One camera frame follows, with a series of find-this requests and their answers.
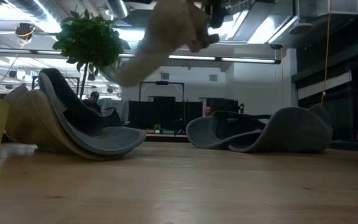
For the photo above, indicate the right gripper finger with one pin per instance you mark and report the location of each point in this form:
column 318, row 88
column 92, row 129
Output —
column 217, row 15

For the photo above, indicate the long ceiling light fixture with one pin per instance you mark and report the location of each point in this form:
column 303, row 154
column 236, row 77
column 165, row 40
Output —
column 247, row 60

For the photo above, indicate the person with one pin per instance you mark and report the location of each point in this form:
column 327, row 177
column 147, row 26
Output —
column 92, row 101
column 207, row 111

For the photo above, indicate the black partition panel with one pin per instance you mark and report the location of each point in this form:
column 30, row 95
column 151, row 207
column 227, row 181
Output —
column 172, row 115

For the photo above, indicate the small teal box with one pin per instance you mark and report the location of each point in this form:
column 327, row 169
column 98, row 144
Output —
column 168, row 132

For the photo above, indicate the small green desk plant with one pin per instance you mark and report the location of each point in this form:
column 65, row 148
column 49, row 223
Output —
column 157, row 127

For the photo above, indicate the green plant in black pot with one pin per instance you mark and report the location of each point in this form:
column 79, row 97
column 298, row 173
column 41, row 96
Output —
column 89, row 40

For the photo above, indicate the wooden background table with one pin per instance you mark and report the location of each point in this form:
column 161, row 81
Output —
column 166, row 137

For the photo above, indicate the grey draped cloth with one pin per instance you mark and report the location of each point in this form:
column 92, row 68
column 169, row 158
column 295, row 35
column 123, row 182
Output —
column 113, row 107

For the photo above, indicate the round black ceiling device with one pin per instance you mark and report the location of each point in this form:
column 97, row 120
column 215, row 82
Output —
column 25, row 30

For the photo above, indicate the grey square wall vent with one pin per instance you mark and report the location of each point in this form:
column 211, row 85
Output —
column 165, row 76
column 213, row 77

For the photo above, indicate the small black camera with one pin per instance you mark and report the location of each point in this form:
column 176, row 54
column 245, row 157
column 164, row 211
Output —
column 241, row 107

